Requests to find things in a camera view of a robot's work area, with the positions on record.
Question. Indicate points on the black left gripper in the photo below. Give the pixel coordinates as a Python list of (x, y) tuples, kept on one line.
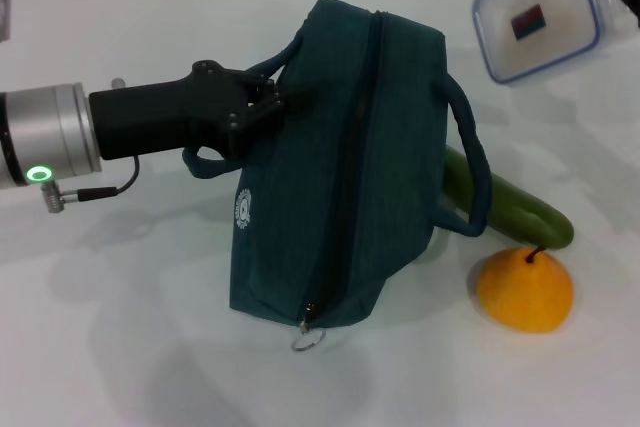
[(160, 117)]

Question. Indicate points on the clear blue-rimmed food container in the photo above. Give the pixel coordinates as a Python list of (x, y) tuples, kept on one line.
[(540, 37)]

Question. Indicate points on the teal fabric lunch bag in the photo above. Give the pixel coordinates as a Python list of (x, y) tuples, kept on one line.
[(400, 147)]

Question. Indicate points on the green cucumber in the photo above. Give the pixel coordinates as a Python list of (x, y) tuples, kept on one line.
[(525, 217)]

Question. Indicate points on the orange yellow pear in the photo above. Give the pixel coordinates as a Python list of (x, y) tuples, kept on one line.
[(525, 292)]

